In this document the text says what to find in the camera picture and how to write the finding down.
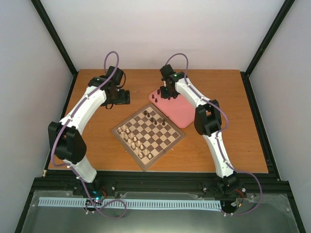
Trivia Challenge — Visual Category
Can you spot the wooden chessboard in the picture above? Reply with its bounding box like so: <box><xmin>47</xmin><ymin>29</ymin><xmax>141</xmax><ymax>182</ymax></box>
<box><xmin>111</xmin><ymin>103</ymin><xmax>185</xmax><ymax>171</ymax></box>

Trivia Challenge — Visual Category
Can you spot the black aluminium frame rail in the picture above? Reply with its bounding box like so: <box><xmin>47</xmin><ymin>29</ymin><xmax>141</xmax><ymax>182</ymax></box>
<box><xmin>31</xmin><ymin>169</ymin><xmax>290</xmax><ymax>197</ymax></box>

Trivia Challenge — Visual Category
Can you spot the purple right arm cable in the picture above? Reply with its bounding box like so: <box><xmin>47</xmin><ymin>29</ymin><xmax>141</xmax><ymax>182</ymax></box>
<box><xmin>166</xmin><ymin>53</ymin><xmax>263</xmax><ymax>216</ymax></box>

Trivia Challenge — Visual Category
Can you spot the pink tray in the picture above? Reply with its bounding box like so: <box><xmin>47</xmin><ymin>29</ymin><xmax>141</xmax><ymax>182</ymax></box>
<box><xmin>149</xmin><ymin>90</ymin><xmax>195</xmax><ymax>129</ymax></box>

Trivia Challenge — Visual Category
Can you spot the light blue cable duct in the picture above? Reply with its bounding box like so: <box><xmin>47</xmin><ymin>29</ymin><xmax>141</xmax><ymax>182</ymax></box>
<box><xmin>38</xmin><ymin>197</ymin><xmax>221</xmax><ymax>211</ymax></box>

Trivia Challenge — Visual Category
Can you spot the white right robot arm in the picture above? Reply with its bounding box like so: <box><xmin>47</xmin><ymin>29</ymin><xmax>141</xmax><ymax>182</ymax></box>
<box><xmin>160</xmin><ymin>64</ymin><xmax>239</xmax><ymax>196</ymax></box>

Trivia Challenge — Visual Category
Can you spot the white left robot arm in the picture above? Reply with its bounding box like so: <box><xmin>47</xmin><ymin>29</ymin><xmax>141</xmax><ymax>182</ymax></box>
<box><xmin>48</xmin><ymin>66</ymin><xmax>130</xmax><ymax>196</ymax></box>

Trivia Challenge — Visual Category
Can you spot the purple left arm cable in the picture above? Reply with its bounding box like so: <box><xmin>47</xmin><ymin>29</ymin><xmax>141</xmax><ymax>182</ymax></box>
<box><xmin>50</xmin><ymin>51</ymin><xmax>127</xmax><ymax>220</ymax></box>

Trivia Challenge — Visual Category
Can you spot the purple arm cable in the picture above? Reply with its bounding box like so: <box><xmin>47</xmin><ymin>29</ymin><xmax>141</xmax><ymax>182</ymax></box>
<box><xmin>50</xmin><ymin>51</ymin><xmax>127</xmax><ymax>220</ymax></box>
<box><xmin>166</xmin><ymin>53</ymin><xmax>263</xmax><ymax>216</ymax></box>

